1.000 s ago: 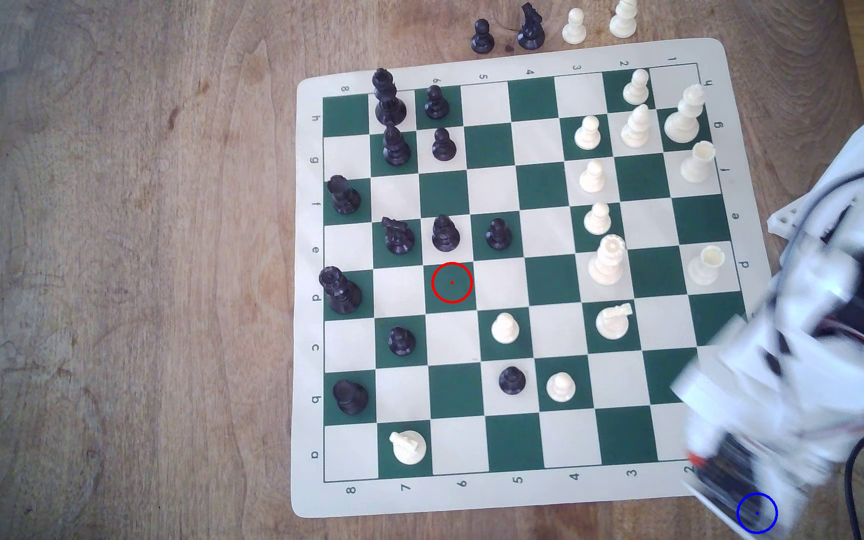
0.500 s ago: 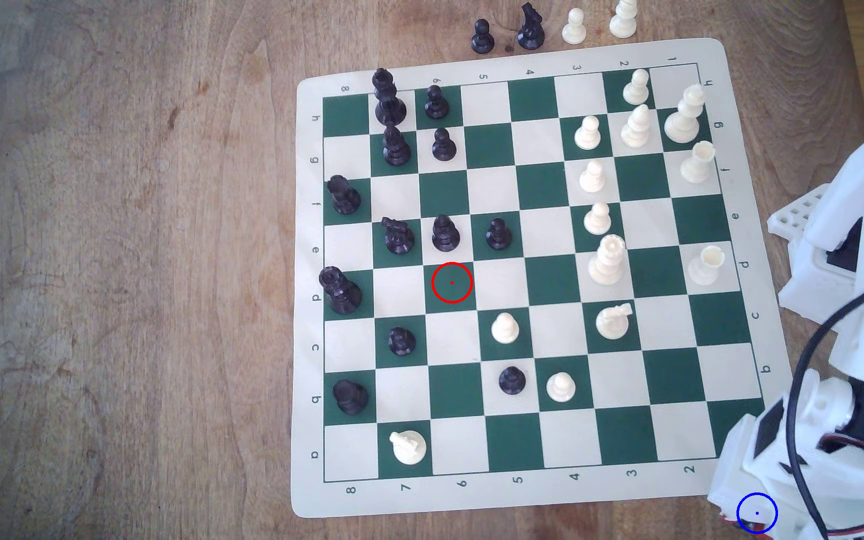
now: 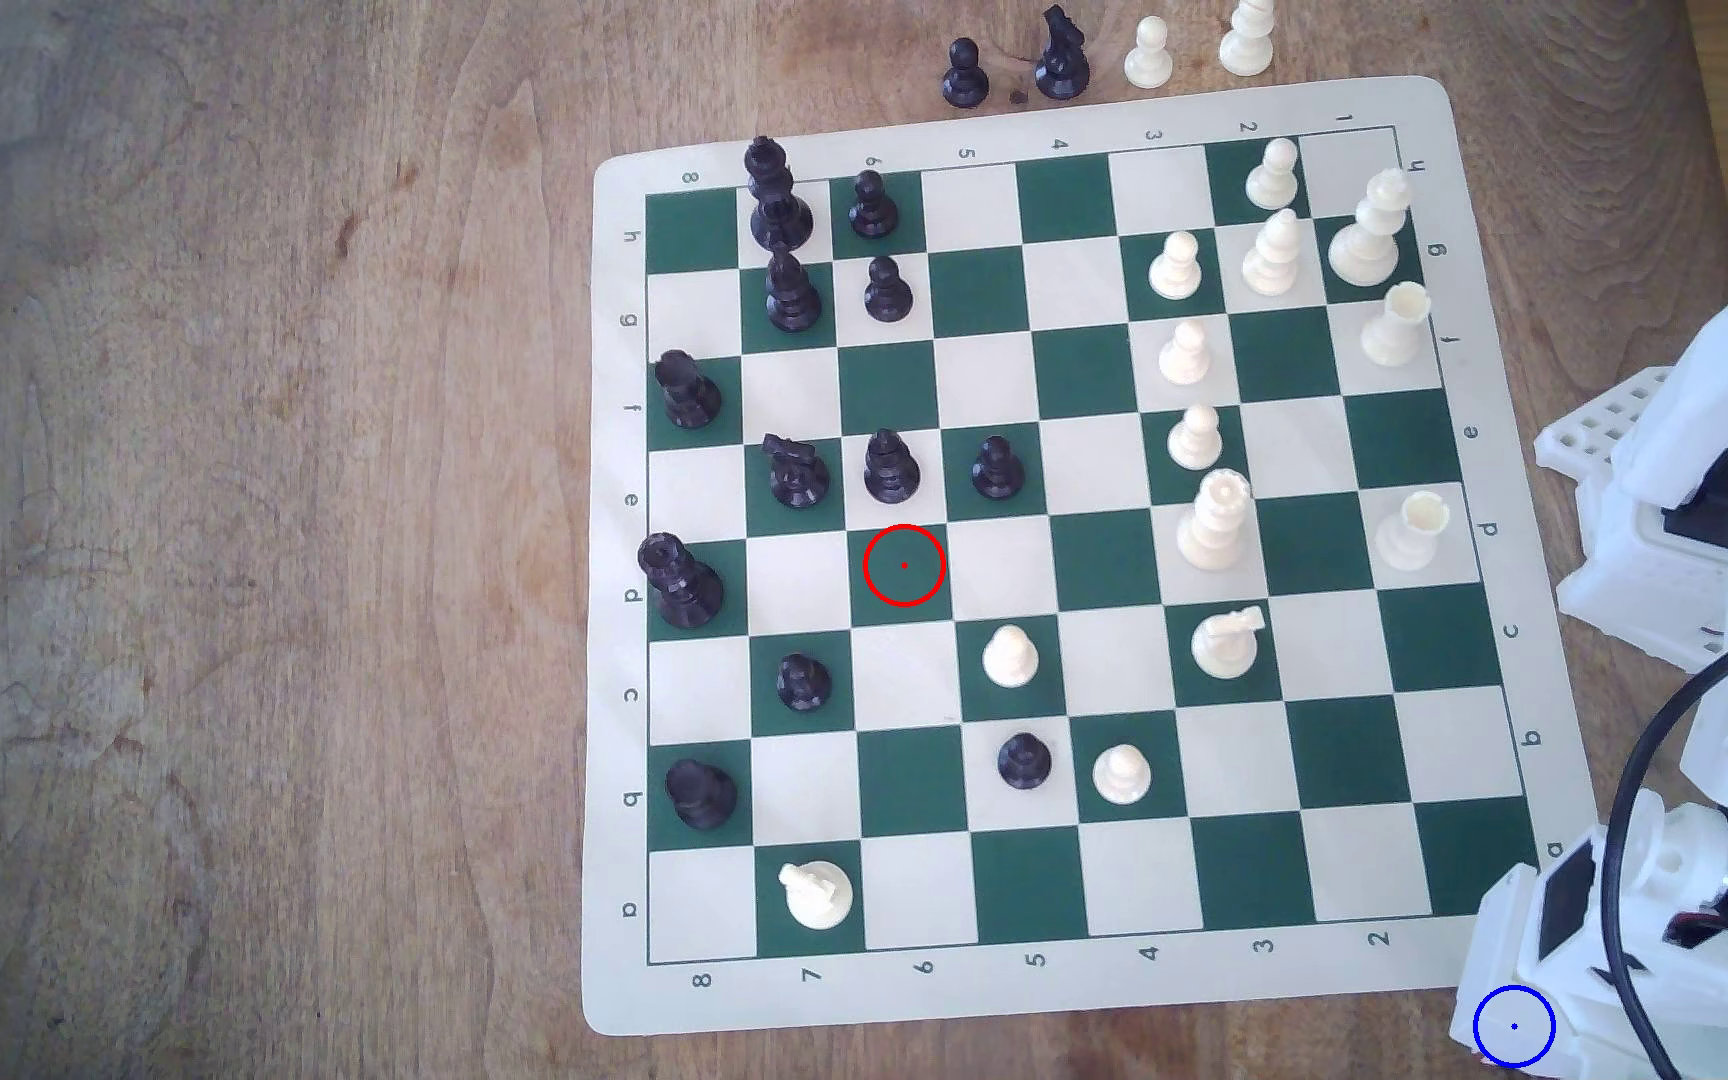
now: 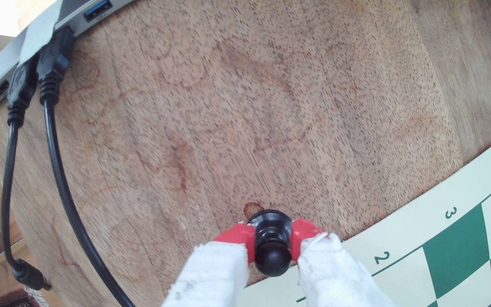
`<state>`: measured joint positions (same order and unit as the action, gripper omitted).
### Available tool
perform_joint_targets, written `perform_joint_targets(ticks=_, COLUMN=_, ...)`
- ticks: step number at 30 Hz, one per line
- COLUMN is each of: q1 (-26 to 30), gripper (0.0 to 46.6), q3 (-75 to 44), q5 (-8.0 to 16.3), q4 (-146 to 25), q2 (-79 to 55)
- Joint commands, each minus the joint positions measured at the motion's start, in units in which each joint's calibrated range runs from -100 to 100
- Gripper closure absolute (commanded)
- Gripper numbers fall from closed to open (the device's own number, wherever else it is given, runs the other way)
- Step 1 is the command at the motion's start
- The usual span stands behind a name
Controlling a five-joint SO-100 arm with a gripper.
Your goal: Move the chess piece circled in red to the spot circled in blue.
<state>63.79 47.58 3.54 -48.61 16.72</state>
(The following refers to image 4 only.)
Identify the green and cream chess mat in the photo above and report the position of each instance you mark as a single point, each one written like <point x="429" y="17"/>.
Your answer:
<point x="458" y="256"/>

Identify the white tape strip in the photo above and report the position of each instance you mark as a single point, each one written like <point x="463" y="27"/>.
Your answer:
<point x="39" y="30"/>

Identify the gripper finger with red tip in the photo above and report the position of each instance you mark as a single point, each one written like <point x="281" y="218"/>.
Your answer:
<point x="211" y="277"/>
<point x="335" y="277"/>

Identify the black chess pawn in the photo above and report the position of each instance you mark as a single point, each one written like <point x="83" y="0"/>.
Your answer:
<point x="273" y="256"/>

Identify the grey usb hub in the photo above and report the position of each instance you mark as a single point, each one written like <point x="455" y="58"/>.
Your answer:
<point x="2" y="70"/>

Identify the dark patterned rug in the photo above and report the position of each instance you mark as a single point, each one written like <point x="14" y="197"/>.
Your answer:
<point x="11" y="301"/>

